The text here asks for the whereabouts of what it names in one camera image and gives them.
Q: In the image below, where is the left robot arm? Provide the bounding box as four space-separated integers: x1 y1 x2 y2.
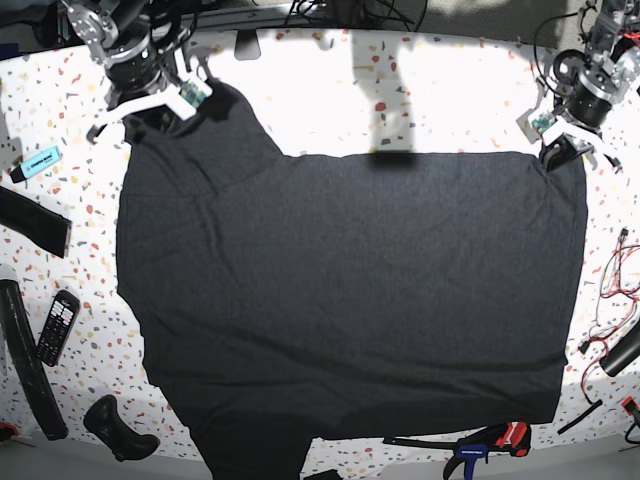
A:
522 1 639 172

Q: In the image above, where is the small red connector block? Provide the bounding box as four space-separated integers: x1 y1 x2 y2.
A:
621 396 639 416

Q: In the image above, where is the black TV remote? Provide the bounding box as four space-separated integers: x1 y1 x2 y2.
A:
36 290 80 367

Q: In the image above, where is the red wire bundle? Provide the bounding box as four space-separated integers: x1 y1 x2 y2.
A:
578 228 640 401

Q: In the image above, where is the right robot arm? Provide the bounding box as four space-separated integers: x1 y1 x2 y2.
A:
64 1 237 144

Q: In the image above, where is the dark grey T-shirt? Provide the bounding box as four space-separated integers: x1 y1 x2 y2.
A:
116 89 588 479

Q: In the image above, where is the long black bar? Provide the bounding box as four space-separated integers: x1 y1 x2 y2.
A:
1 279 68 441

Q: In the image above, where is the black monitor stand foot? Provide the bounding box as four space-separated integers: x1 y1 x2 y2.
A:
234 29 261 61

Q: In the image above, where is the black game controller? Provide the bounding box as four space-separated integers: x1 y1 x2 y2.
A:
83 394 160 462

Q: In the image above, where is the blue highlighter marker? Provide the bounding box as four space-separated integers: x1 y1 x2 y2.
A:
10 146 62 184

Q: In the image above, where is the black cable bundle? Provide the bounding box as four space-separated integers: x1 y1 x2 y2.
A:
282 0 431 29

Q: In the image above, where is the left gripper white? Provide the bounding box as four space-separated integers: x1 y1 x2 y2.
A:
516 92 622 173

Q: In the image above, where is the black folded cloth strip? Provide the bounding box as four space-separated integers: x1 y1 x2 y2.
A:
1 187 71 258

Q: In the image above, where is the black cylinder right edge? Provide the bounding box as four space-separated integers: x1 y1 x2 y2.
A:
600 329 640 377

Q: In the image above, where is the red black clamp left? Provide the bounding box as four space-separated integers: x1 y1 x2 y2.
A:
0 422 19 443

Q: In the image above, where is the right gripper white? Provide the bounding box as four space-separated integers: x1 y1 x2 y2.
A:
86 47 240 145

